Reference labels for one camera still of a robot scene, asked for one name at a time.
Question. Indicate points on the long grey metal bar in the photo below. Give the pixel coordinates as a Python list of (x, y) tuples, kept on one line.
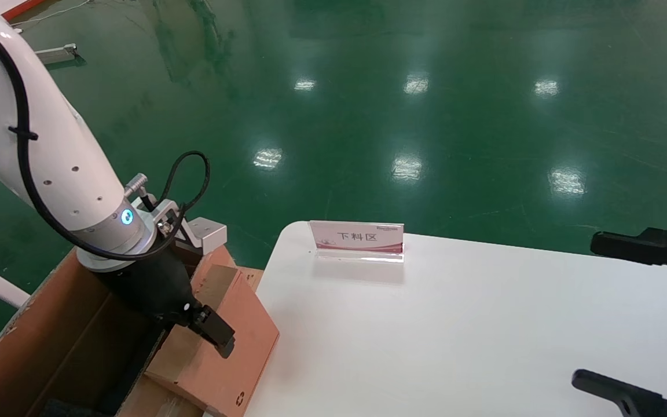
[(58, 53)]

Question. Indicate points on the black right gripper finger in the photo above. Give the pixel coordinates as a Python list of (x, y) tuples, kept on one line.
[(634, 399), (629, 246)]

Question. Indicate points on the large cardboard box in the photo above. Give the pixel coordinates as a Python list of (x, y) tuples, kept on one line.
[(50, 359)]

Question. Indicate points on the black foam padding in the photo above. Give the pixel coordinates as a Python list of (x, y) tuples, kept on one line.
[(67, 408)]

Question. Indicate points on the acrylic sign with Chinese text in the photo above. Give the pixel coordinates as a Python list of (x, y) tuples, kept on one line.
[(362, 237)]

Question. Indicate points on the white board with red edge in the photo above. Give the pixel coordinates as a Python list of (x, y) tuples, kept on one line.
[(15, 4)]

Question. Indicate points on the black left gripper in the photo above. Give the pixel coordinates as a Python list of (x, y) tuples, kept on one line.
[(154, 284)]

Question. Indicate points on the small cardboard box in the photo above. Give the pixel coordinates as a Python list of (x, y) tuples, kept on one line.
[(235, 359)]

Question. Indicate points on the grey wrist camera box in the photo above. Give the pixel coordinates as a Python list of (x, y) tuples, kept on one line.
[(206, 231)]

